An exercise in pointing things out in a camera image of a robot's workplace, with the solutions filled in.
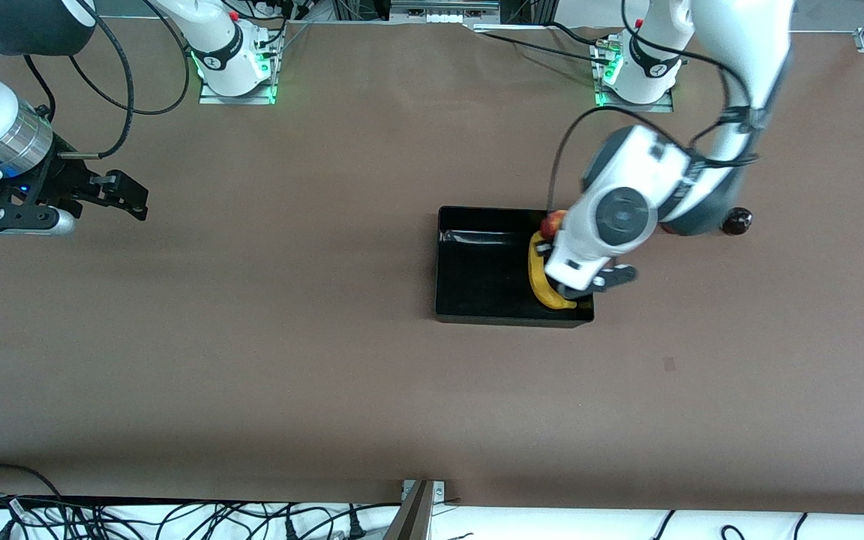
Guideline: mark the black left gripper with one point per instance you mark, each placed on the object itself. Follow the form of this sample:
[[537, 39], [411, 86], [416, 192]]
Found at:
[[544, 253]]

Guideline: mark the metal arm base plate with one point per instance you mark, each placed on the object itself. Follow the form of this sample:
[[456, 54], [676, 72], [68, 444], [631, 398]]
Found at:
[[237, 97], [634, 106]]

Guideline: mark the red yellow apple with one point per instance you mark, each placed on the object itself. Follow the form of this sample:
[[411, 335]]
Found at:
[[552, 223]]

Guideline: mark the aluminium frame with power strip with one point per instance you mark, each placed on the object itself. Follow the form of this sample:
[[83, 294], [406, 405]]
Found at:
[[443, 9]]

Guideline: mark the black rectangular plastic box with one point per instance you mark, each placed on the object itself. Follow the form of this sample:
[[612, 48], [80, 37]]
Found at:
[[484, 270]]

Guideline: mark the dark purple mangosteen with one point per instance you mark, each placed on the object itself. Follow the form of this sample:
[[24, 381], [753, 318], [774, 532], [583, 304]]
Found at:
[[737, 221]]

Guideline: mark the small metal bracket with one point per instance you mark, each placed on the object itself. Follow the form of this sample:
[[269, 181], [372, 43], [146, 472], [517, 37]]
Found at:
[[439, 491]]

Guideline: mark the yellow banana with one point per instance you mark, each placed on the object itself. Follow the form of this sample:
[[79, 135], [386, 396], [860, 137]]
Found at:
[[539, 285]]

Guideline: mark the grey metal post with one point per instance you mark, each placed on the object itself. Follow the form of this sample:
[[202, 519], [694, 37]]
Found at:
[[411, 517]]

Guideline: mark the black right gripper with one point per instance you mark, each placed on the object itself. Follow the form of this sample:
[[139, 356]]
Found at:
[[64, 180]]

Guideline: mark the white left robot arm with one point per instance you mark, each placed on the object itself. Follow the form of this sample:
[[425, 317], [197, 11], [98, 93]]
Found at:
[[627, 214]]

